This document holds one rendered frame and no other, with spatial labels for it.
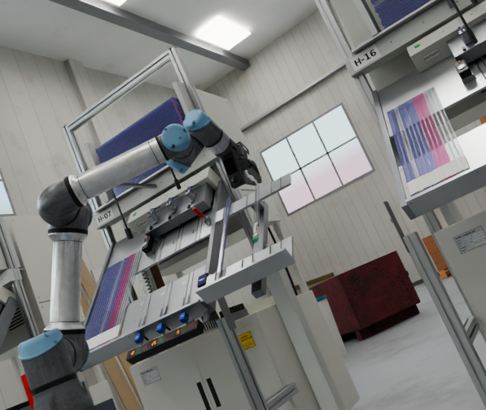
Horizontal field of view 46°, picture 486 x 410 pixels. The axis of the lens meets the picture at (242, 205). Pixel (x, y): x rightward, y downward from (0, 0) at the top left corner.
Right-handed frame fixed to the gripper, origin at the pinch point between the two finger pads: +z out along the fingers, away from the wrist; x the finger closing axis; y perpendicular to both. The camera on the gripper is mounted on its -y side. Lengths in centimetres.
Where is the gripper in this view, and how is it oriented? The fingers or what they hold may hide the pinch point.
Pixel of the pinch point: (256, 183)
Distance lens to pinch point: 193.1
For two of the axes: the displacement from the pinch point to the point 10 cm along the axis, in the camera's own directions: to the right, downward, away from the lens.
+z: 5.7, 5.0, 6.5
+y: -0.9, -7.5, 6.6
